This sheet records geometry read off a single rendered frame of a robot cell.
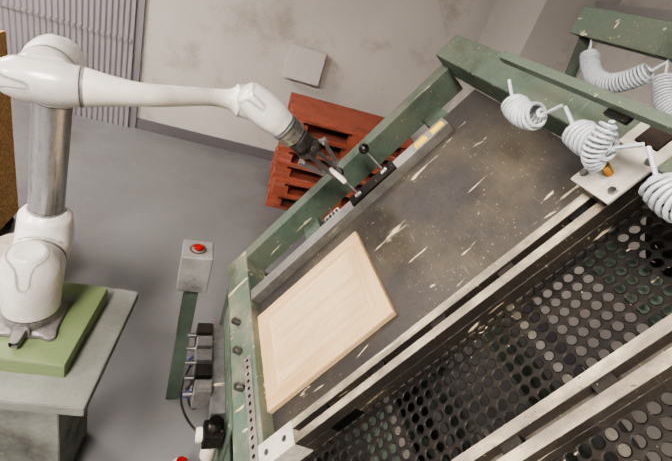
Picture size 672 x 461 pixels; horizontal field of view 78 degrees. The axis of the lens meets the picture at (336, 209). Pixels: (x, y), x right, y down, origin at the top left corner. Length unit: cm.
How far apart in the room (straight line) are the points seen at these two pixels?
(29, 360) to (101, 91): 82
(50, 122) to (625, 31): 183
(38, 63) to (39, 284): 62
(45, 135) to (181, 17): 340
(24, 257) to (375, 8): 392
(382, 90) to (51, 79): 396
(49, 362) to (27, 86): 79
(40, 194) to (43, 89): 44
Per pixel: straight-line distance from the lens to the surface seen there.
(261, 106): 122
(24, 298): 150
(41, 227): 159
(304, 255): 151
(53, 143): 146
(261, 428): 131
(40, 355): 157
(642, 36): 175
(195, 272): 176
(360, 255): 132
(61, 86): 120
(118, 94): 121
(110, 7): 484
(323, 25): 460
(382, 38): 470
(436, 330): 97
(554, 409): 84
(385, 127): 161
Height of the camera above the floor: 200
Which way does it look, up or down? 27 degrees down
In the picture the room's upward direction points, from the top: 19 degrees clockwise
